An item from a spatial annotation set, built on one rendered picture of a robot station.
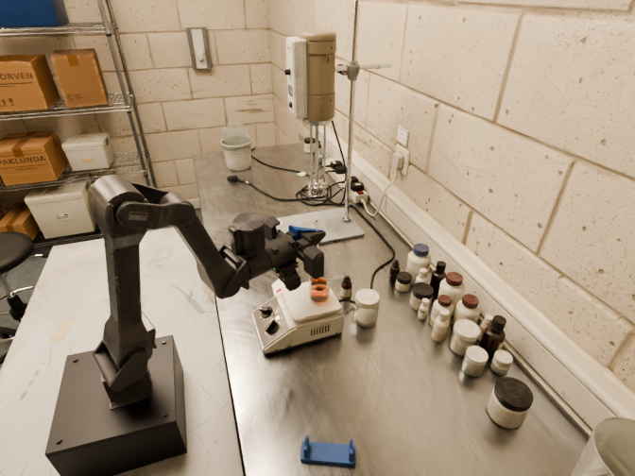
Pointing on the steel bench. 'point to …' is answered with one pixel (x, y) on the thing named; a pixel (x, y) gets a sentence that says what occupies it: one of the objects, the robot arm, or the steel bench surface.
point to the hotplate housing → (306, 331)
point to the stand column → (351, 110)
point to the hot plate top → (306, 310)
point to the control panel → (269, 320)
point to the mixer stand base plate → (333, 225)
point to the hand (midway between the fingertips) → (312, 238)
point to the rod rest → (328, 452)
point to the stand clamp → (358, 68)
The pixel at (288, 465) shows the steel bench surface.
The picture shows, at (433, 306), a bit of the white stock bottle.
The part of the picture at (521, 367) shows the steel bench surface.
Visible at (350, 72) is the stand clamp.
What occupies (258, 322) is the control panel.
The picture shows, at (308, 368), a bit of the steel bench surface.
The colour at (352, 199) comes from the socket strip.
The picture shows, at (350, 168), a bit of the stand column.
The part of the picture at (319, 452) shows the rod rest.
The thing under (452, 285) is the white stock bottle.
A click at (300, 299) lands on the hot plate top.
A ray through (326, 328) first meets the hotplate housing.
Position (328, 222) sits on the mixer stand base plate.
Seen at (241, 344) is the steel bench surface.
